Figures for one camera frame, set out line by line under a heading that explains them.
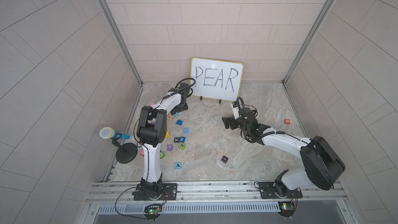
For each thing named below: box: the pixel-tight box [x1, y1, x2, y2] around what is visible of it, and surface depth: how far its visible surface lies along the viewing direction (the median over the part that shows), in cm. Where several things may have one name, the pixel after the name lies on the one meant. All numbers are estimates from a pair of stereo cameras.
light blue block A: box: [174, 161, 182, 170], surface depth 79 cm
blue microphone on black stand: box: [99, 126, 138, 164], surface depth 76 cm
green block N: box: [178, 142, 187, 150], surface depth 86 cm
